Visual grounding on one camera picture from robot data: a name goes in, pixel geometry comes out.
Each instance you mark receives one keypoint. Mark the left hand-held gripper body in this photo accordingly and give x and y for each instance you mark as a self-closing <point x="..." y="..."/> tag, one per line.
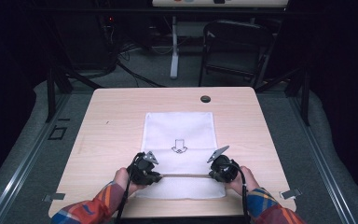
<point x="141" y="171"/>

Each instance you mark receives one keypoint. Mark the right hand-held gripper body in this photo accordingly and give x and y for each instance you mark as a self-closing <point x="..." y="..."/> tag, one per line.
<point x="228" y="169"/>

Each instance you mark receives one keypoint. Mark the white mesh bag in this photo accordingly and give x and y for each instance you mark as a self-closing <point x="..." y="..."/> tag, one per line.
<point x="180" y="130"/>

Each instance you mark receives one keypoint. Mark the person's left hand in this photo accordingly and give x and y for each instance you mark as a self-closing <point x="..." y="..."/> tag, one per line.
<point x="121" y="179"/>

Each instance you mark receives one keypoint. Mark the black metal stand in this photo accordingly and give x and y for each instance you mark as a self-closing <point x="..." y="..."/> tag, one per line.
<point x="51" y="93"/>
<point x="305" y="99"/>

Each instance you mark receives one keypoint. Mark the white desk leg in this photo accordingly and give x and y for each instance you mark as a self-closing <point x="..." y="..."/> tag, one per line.
<point x="174" y="62"/>

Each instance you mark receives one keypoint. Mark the black folding chair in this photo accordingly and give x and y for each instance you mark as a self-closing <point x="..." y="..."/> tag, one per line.
<point x="231" y="34"/>

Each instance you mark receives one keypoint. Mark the dark equipment cabinet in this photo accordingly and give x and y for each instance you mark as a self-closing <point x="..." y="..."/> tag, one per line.
<point x="84" y="40"/>

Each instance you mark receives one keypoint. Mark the black metal crossbar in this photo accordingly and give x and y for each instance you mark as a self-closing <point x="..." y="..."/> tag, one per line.
<point x="136" y="11"/>

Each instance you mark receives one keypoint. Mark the grey table bracket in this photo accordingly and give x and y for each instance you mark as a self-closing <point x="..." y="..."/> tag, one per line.
<point x="290" y="193"/>
<point x="54" y="196"/>

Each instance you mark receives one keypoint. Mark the aluminium floor rail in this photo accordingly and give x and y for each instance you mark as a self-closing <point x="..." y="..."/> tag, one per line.
<point x="321" y="158"/>
<point x="28" y="158"/>

